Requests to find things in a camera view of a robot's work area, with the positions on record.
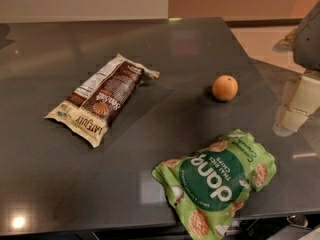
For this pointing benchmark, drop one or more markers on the orange fruit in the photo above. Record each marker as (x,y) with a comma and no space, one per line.
(225,88)

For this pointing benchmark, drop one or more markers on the green rice chips bag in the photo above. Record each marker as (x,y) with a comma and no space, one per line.
(207,188)

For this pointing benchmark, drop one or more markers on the brown chip bag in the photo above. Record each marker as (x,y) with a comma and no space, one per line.
(92,107)

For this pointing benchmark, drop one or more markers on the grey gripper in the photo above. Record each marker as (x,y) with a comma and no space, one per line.
(308,45)

